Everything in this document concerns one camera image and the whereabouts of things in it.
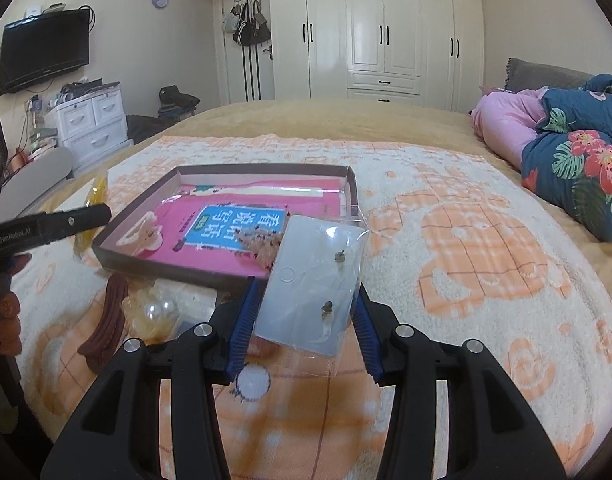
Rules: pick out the brown dotted hair bow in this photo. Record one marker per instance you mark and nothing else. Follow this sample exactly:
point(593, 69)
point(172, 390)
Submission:
point(263, 247)

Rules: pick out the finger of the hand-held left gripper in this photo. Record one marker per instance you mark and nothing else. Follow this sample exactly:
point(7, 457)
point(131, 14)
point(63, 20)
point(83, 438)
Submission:
point(45, 230)

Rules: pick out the maroon wavy hair clip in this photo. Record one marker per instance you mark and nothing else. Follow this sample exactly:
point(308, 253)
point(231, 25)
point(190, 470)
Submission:
point(105, 330)

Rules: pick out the white wardrobe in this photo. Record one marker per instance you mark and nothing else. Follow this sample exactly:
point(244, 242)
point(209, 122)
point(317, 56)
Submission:
point(376, 30)

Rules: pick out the white door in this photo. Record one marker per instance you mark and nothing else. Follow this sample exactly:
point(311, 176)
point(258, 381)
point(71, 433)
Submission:
point(235, 70)

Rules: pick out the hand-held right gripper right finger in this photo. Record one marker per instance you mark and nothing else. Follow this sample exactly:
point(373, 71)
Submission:
point(368, 342)

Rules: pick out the beige bedspread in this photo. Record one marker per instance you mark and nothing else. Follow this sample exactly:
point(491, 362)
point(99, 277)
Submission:
point(336, 115)

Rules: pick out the pink jacket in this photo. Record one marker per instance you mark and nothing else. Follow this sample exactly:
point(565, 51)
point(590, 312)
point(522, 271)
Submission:
point(501, 120)

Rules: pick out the hanging bags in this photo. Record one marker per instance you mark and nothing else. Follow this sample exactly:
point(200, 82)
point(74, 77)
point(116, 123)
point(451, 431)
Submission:
point(246, 25)

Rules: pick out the orange ribbed hair clip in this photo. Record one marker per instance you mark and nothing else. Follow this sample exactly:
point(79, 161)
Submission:
point(98, 192)

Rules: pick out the dark brown cloth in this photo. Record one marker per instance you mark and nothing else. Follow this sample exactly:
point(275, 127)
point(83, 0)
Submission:
point(143, 127)

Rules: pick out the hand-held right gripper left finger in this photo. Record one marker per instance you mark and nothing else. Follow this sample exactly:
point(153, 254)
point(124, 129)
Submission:
point(243, 327)

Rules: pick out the grey chair back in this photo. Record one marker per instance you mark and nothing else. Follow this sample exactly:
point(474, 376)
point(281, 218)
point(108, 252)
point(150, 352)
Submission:
point(35, 180)

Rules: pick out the small clear plastic packet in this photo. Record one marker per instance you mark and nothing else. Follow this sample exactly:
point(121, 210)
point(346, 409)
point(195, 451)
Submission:
point(198, 300)

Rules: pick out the clear earring packet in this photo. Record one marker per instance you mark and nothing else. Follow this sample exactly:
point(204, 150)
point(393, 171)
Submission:
point(311, 285)

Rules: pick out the white claw hair clip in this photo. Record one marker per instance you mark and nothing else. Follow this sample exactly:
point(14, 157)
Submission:
point(145, 237)

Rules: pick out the pink book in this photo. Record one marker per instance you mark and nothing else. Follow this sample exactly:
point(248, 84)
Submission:
point(215, 230)

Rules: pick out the yellow pearl hair accessory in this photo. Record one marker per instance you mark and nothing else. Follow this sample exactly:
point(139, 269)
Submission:
point(153, 312)

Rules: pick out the dark clothes pile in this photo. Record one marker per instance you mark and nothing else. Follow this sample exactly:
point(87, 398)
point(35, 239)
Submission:
point(178, 100)

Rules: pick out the orange and white blanket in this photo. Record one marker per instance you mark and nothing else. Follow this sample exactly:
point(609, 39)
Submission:
point(486, 260)

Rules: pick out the blue floral quilt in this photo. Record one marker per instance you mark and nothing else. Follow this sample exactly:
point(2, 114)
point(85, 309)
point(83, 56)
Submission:
point(581, 160)

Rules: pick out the white plastic drawer cabinet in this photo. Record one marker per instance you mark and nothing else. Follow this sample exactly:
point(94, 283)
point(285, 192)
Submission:
point(90, 120)

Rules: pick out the black flat television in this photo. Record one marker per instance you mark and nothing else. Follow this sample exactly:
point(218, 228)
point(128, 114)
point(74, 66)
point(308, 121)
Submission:
point(43, 52)

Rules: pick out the brown cardboard box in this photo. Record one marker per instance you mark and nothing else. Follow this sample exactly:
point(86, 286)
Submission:
point(135, 265)

